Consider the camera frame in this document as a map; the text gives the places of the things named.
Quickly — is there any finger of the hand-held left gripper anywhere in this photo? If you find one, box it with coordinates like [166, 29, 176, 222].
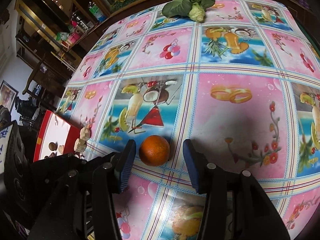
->
[29, 152, 120, 180]

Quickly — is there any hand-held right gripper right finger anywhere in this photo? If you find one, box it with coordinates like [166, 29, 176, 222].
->
[182, 139, 291, 240]

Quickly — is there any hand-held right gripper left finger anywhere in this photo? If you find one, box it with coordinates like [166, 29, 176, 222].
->
[27, 139, 137, 240]

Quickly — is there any red tray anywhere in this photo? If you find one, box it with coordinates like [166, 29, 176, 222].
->
[34, 110, 82, 163]

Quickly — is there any orange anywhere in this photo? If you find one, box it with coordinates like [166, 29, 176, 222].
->
[139, 135, 171, 167]

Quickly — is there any beige cake piece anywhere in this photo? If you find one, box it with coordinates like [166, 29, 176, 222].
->
[79, 127, 92, 140]
[74, 140, 87, 153]

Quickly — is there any framed picture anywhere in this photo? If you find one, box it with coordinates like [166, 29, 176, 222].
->
[0, 80, 19, 113]

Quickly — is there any wooden chair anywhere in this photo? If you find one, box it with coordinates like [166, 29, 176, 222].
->
[22, 55, 52, 95]

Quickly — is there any pink container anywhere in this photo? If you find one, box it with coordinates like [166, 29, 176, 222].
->
[66, 32, 79, 45]

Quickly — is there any steel thermos flask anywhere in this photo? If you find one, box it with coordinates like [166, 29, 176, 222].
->
[72, 15, 88, 33]

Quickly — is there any wooden display shelf unit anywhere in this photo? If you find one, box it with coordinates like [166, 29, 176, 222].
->
[15, 0, 110, 63]

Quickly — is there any green label plastic bottle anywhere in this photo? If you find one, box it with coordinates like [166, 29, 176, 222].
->
[89, 2, 107, 22]

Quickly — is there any green bok choy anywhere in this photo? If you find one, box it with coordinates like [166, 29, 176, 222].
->
[162, 0, 215, 22]

